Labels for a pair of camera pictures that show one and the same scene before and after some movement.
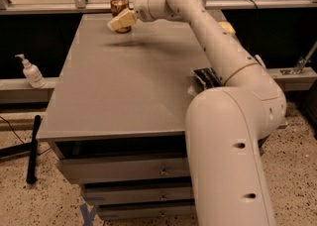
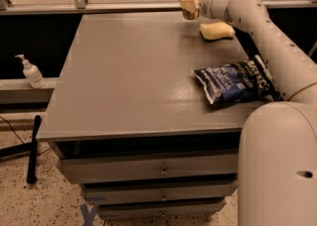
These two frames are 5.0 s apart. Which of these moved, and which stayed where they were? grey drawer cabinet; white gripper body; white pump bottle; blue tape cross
Moved: white gripper body
Stayed: grey drawer cabinet; white pump bottle; blue tape cross
